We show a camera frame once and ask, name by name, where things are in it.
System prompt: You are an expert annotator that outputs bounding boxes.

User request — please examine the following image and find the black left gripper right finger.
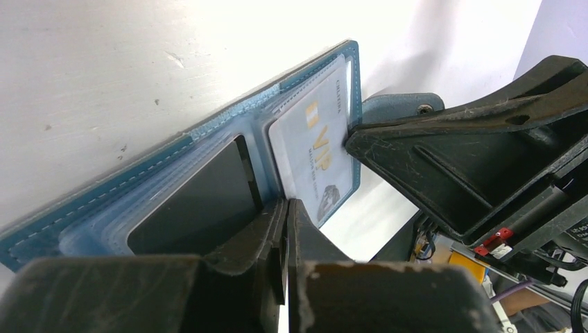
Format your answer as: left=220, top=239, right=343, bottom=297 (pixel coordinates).
left=286, top=199, right=499, bottom=332

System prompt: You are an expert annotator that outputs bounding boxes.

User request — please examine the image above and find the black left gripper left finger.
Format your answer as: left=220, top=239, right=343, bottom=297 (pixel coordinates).
left=1, top=199, right=288, bottom=332

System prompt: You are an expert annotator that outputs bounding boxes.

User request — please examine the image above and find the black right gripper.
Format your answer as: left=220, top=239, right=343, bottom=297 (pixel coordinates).
left=345, top=55, right=587, bottom=287

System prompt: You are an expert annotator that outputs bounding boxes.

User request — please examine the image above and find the blue leather card holder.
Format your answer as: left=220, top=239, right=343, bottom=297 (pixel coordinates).
left=1, top=40, right=444, bottom=271

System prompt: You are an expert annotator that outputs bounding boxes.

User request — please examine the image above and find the white printed membership card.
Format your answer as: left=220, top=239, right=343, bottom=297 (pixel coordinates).
left=268, top=65, right=353, bottom=226

